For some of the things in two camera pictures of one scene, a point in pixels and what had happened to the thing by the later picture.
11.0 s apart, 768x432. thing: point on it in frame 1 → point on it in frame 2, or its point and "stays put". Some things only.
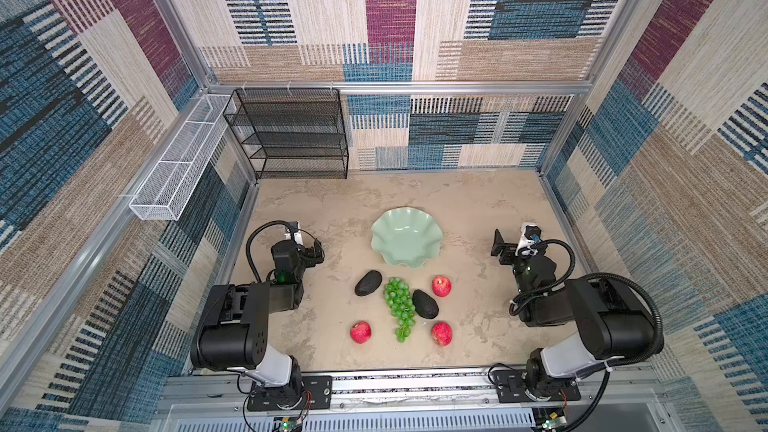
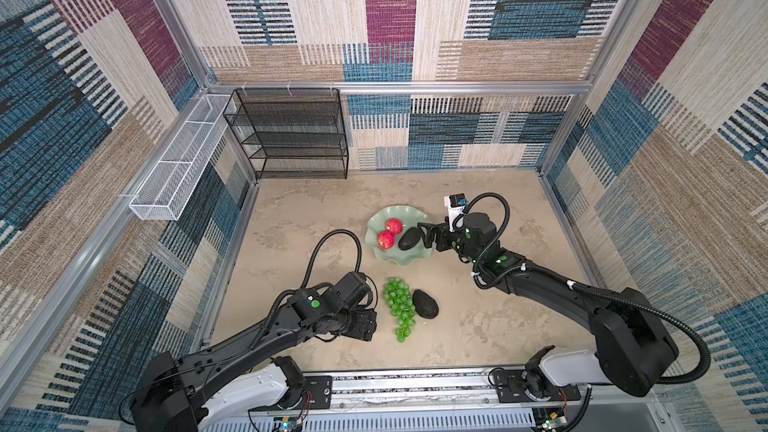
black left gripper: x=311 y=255 → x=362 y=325
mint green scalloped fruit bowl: x=407 y=237 stays put
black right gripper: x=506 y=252 → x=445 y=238
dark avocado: x=424 y=304 stays put
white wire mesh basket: x=163 y=193 stays put
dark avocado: x=369 y=283 → x=409 y=238
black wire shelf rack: x=291 y=133 stays put
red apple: x=441 y=286 → x=394 y=225
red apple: x=441 y=334 → x=386 y=239
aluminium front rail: x=407 y=392 stays put
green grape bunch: x=398 y=296 stays put
